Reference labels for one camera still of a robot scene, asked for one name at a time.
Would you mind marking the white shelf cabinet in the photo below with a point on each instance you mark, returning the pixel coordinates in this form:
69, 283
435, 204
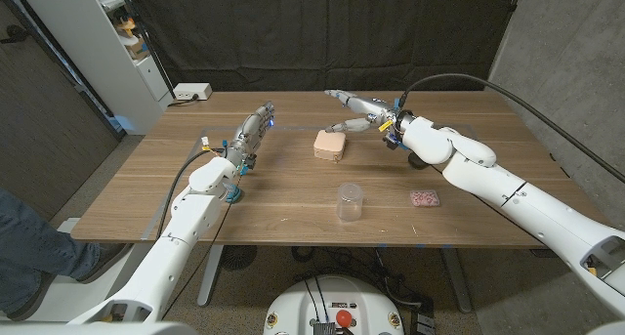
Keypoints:
97, 56

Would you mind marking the cardboard box on shelf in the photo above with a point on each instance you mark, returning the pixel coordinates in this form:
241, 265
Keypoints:
138, 48

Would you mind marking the white power strip box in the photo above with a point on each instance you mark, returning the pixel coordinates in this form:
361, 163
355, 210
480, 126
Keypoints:
192, 91

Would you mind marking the black backdrop curtain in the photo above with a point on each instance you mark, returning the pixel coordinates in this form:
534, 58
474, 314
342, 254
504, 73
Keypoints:
293, 32

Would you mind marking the pink tissue pack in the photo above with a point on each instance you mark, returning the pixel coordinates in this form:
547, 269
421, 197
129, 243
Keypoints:
424, 198

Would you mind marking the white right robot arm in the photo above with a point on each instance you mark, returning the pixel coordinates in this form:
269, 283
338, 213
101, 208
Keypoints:
488, 179

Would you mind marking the grey table leg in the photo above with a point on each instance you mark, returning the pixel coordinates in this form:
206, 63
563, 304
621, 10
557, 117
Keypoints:
210, 276
456, 281

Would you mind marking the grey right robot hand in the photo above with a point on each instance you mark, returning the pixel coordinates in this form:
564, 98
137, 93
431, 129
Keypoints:
376, 113

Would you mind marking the clear plastic cup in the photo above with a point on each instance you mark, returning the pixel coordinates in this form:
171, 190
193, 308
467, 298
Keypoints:
350, 203

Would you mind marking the white floor platform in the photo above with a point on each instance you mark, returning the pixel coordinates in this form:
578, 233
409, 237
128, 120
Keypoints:
73, 296

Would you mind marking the dark shoe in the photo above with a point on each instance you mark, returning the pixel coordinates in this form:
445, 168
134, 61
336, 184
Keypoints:
105, 259
29, 301

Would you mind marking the red emergency stop button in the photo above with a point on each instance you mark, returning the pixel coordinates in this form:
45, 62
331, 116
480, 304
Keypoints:
344, 318

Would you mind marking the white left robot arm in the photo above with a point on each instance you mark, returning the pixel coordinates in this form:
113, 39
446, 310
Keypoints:
190, 218

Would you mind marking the black round floor device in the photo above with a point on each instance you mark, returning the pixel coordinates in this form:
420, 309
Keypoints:
237, 257

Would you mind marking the peach square jewelry box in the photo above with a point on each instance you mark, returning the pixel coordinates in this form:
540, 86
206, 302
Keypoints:
329, 144

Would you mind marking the person's leg in jeans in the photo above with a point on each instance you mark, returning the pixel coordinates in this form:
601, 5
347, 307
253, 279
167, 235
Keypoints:
29, 247

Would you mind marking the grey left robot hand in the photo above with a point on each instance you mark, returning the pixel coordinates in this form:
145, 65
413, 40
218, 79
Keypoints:
250, 132

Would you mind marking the white robot torso base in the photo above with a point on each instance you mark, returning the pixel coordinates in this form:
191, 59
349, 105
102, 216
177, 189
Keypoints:
303, 305

